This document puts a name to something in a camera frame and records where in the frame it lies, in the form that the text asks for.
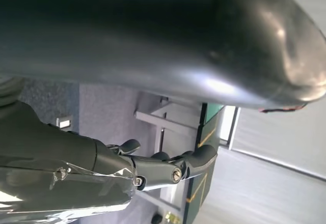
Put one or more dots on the white floor socket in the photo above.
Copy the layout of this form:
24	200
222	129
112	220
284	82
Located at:
64	123

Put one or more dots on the white table green top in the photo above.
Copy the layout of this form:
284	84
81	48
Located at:
165	122

